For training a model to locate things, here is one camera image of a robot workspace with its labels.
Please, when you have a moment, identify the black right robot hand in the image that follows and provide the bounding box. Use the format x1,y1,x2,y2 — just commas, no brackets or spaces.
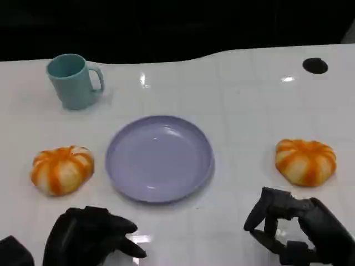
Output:
243,186,355,266

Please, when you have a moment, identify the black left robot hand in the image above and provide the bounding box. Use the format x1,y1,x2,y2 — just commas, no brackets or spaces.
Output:
42,206,148,266

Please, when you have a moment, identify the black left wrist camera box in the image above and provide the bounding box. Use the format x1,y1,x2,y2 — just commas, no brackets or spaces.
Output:
0,235,36,266

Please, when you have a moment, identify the orange and white bread roll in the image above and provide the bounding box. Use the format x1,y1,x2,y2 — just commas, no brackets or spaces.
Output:
275,138,338,188
29,145,95,197

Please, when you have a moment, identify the lilac plate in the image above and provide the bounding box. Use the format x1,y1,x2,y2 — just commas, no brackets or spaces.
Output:
105,115,216,205

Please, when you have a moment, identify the pale green mug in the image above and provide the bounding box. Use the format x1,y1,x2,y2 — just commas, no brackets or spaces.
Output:
45,53,105,111

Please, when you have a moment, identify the black round table grommet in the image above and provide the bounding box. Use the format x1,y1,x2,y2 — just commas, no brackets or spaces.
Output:
302,57,329,74

